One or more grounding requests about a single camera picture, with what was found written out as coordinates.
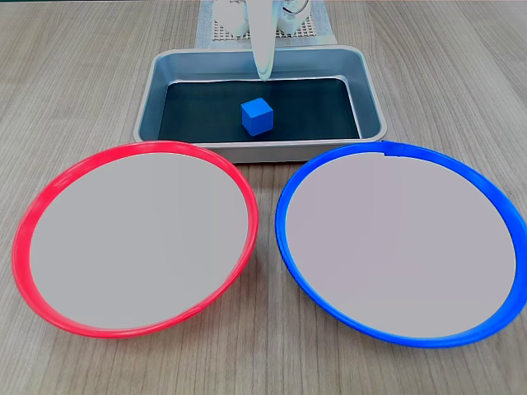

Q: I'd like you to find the white mesh mat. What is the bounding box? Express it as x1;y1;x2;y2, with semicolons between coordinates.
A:
212;15;320;43

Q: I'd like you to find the red rimmed round dish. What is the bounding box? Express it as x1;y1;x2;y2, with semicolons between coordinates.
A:
11;140;259;339

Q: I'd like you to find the black tray liner mat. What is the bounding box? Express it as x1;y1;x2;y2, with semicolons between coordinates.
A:
158;77;362;143

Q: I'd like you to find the silver metal tray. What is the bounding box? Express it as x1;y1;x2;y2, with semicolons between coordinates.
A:
133;44;389;164

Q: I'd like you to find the blue cube block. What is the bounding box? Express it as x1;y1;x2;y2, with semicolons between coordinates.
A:
240;97;274;137

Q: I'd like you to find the blue rimmed round dish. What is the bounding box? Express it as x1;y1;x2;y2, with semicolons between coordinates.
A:
274;140;527;349

